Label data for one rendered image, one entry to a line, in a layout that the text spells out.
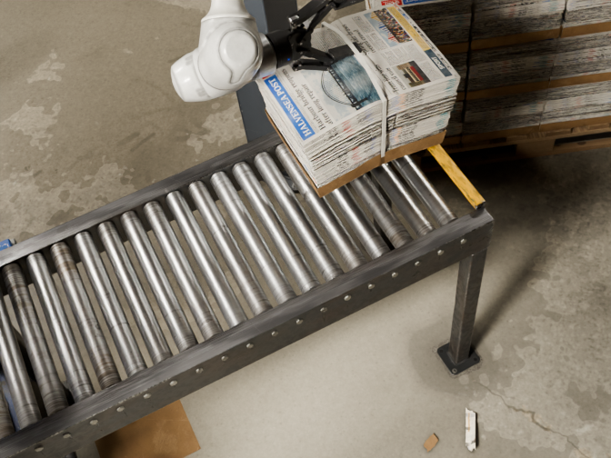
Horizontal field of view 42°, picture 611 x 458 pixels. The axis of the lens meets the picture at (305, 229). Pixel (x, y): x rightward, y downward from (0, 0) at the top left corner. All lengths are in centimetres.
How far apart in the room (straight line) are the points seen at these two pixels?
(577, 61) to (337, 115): 129
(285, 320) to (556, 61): 140
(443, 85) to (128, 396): 99
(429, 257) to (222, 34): 83
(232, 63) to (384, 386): 150
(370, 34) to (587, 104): 131
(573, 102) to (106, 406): 193
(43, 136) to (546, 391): 224
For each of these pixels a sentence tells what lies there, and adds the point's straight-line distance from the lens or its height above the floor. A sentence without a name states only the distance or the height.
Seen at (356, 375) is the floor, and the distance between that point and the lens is 270.
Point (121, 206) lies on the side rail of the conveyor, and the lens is 217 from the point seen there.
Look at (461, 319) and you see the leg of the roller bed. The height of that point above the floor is 31.
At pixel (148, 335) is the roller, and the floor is 80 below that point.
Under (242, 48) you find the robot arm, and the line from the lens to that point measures 146.
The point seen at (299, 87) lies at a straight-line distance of 182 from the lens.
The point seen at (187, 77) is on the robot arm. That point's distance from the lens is 163.
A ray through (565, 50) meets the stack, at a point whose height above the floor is 55.
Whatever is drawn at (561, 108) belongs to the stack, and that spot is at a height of 27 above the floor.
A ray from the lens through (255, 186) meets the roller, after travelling 212.
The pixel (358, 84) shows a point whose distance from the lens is 181.
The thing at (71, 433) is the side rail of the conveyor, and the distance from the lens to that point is 194.
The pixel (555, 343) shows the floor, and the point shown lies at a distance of 280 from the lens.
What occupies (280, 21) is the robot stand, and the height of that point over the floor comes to 75.
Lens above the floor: 247
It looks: 56 degrees down
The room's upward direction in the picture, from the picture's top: 9 degrees counter-clockwise
